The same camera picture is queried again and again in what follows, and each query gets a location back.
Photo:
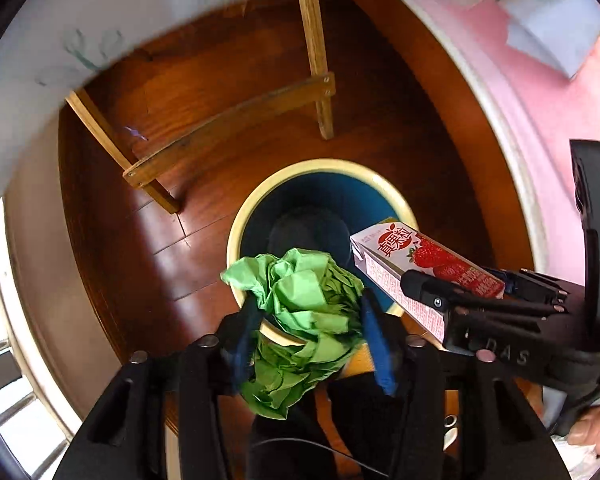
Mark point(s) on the pink bed sheet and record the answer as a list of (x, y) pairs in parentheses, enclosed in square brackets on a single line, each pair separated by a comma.
[(555, 110)]

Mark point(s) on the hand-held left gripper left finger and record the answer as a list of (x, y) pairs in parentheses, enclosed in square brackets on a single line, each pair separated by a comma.
[(242, 355)]

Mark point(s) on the white plastic bag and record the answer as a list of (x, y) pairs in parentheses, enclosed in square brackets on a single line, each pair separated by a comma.
[(577, 462)]

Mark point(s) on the cream trash bin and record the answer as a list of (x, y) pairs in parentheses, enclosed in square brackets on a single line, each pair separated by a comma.
[(320, 195)]

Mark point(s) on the green paper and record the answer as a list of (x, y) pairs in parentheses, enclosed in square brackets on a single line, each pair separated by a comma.
[(305, 300)]

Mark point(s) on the tree print tablecloth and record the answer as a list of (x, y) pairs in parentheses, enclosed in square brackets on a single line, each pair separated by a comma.
[(130, 15)]

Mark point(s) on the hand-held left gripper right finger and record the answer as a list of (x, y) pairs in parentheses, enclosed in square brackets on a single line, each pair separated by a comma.
[(380, 345)]

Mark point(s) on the metal window grille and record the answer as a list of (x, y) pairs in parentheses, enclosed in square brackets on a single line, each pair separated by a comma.
[(5, 390)]

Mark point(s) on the white bed base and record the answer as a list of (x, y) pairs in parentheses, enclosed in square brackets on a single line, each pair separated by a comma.
[(485, 90)]

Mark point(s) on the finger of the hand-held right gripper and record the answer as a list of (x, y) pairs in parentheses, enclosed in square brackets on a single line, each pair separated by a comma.
[(540, 285), (430, 292)]

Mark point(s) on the strawberry drink carton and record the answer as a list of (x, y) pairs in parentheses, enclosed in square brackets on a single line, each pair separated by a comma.
[(420, 260)]

